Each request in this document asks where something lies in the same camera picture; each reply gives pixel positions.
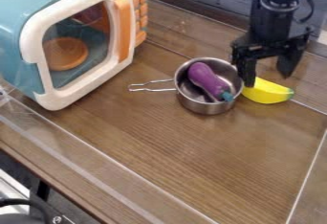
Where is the silver pot with handle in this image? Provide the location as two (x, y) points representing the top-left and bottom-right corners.
(128, 57), (245, 115)

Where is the black cable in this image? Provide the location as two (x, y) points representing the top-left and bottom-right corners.
(0, 198), (51, 224)

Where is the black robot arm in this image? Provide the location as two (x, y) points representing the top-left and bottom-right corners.
(231, 0), (314, 87)

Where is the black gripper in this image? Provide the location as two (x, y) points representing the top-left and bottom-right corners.
(231, 0), (313, 87)

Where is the yellow toy banana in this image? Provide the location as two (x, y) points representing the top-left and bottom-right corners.
(242, 78), (294, 104)

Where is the blue toy microwave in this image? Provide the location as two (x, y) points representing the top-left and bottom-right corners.
(0, 0), (148, 111)

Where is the purple toy eggplant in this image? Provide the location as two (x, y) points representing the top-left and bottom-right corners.
(189, 62), (234, 101)

